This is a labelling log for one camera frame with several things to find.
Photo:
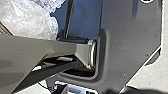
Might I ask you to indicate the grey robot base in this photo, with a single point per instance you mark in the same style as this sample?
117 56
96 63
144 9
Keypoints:
126 40

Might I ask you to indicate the small white robot box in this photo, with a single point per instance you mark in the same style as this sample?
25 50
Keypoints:
78 89

